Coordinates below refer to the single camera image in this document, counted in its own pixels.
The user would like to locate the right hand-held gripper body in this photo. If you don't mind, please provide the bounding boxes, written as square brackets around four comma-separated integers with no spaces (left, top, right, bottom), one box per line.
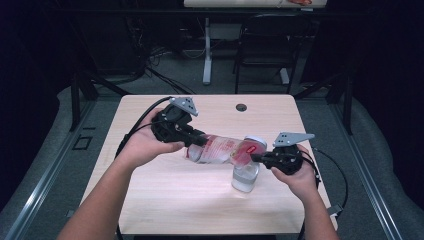
[271,132,316,176]

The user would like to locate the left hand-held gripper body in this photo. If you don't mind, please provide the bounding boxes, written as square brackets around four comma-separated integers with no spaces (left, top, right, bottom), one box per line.
[151,96,200,144]

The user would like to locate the pink refill pouch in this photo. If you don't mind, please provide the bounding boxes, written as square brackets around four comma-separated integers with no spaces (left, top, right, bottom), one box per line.
[184,134,268,167]

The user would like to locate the white container with lid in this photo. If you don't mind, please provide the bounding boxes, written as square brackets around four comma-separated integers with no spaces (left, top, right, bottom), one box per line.
[231,134,269,194]

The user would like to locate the person's right hand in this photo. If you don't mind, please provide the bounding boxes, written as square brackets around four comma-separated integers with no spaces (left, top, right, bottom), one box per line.
[270,144,322,201]

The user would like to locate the person's left hand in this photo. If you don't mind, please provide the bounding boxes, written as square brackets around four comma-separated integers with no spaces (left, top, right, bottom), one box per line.
[121,108,186,168]

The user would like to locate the white desk leg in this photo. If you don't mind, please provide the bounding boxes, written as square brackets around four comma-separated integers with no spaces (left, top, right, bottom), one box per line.
[279,67,291,85]
[202,17,214,86]

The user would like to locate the black metal stand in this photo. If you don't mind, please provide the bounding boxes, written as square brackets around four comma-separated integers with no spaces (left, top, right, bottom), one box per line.
[293,70,354,136]
[68,70,132,133]

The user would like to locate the grey box under desk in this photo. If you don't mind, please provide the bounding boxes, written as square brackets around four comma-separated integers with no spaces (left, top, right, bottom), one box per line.
[209,23,243,41]

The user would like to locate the black folding chair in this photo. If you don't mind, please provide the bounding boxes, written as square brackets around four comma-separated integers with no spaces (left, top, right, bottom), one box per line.
[232,13,316,95]

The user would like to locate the light wooden desk top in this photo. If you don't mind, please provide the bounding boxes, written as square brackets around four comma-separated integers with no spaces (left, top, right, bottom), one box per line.
[183,0,329,9]

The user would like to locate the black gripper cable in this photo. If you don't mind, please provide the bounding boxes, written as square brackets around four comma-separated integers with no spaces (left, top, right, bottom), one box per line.
[114,96,173,160]
[299,150,323,188]

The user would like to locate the thin black cable loop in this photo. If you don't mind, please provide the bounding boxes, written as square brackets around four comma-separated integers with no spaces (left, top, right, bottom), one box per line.
[311,147,349,211]

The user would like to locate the tangle of black floor cables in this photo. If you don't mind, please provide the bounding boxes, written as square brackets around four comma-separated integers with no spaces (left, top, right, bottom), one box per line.
[125,18,198,96]

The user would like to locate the aluminium floor rail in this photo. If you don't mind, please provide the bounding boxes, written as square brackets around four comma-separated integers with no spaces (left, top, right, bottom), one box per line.
[328,102,405,240]
[0,99,98,240]

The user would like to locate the black floor socket frame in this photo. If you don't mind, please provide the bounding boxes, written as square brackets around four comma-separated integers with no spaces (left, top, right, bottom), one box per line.
[72,134,94,151]

